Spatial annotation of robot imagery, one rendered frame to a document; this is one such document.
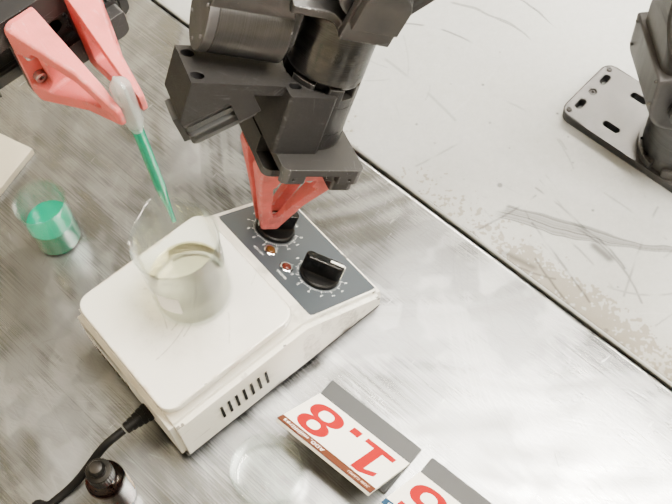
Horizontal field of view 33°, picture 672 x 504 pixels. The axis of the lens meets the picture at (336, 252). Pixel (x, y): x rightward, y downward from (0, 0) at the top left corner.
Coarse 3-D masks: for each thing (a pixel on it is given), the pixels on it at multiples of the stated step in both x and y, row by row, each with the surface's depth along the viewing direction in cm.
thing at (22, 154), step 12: (0, 144) 103; (12, 144) 103; (0, 156) 102; (12, 156) 102; (24, 156) 102; (0, 168) 101; (12, 168) 101; (0, 180) 101; (12, 180) 102; (0, 192) 101
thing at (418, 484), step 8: (416, 480) 85; (408, 488) 84; (416, 488) 84; (424, 488) 84; (432, 488) 85; (400, 496) 83; (408, 496) 83; (416, 496) 83; (424, 496) 84; (432, 496) 84; (440, 496) 84
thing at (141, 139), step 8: (136, 136) 67; (144, 136) 67; (144, 144) 68; (144, 152) 68; (152, 152) 69; (144, 160) 69; (152, 160) 69; (152, 168) 70; (152, 176) 71; (160, 176) 71; (160, 184) 71; (160, 192) 72; (168, 200) 74; (168, 208) 74
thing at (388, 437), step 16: (336, 384) 90; (336, 400) 89; (352, 400) 89; (352, 416) 89; (368, 416) 88; (368, 432) 88; (384, 432) 88; (384, 448) 87; (400, 448) 87; (416, 448) 87; (352, 480) 82; (384, 480) 84
